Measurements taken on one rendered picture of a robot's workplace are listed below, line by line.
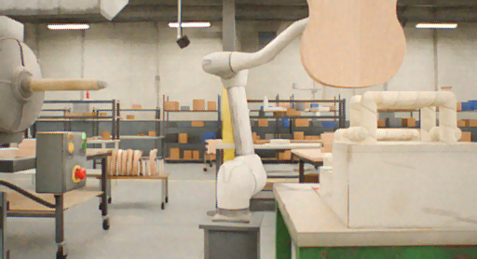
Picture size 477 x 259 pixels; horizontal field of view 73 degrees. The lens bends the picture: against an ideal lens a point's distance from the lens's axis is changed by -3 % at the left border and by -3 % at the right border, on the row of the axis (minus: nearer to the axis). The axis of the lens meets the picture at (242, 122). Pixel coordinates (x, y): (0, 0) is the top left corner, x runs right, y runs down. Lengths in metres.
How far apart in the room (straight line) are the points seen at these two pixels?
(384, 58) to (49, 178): 1.17
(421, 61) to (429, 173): 12.96
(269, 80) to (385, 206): 11.36
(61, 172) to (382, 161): 0.96
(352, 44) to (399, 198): 0.60
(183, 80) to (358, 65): 11.18
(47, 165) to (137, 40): 11.77
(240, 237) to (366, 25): 1.01
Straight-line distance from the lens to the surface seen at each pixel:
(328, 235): 0.71
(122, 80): 12.79
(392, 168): 0.74
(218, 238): 1.58
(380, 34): 1.22
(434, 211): 0.79
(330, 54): 1.16
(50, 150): 1.23
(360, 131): 0.73
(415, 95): 0.77
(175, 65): 12.33
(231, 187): 1.56
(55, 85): 0.99
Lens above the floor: 1.13
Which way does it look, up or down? 1 degrees up
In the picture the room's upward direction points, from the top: straight up
